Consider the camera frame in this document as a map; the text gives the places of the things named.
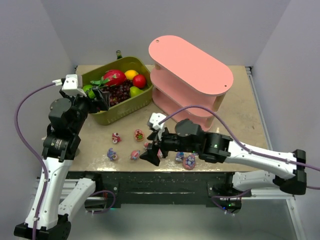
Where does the pink three-tier shelf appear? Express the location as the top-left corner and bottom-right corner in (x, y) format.
(148, 35), (234, 131)

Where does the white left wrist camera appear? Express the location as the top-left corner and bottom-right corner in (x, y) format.
(52, 74), (86, 97)

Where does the green lime toy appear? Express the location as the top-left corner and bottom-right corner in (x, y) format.
(82, 84), (96, 99)

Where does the olive green plastic basket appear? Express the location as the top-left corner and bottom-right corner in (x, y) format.
(75, 56), (153, 126)

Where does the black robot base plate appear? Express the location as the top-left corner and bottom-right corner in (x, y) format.
(66, 171), (251, 210)

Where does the red apple toy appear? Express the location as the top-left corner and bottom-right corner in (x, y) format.
(132, 74), (147, 89)

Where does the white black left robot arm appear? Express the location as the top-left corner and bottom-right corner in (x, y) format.
(13, 86), (110, 240)

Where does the orange fruit toy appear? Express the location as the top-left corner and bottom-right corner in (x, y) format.
(124, 69), (139, 81)

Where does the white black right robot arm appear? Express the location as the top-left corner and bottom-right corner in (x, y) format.
(140, 119), (307, 195)

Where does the green glass bottle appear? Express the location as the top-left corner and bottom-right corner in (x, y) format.
(115, 50), (123, 60)

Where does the aluminium frame rail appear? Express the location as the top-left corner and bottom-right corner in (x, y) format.
(245, 66), (306, 240)

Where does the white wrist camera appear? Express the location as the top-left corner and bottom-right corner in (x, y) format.
(52, 74), (86, 97)
(147, 112), (166, 131)

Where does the pink egg strawberry toy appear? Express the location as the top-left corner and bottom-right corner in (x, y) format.
(134, 129), (145, 142)

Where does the green pear toy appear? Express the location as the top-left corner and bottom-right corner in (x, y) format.
(129, 86), (144, 98)

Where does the red dragon fruit toy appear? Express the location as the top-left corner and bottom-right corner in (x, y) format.
(90, 69), (127, 87)

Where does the red white figurine toy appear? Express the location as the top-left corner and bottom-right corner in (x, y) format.
(111, 132), (122, 144)

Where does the pink oval figurine toy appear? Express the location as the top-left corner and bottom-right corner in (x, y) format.
(129, 150), (140, 161)

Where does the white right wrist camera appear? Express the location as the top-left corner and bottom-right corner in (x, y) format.
(147, 112), (166, 131)

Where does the blue purple bunny toy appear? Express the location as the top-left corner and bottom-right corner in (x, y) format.
(175, 152), (185, 163)

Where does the purple elephant figurine toy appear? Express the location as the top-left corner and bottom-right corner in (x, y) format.
(107, 148), (119, 161)

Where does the purple grape bunch toy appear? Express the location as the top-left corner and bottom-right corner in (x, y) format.
(100, 80), (133, 107)

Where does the purple bunny pink disc toy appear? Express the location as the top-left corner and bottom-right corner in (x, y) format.
(182, 154), (196, 170)

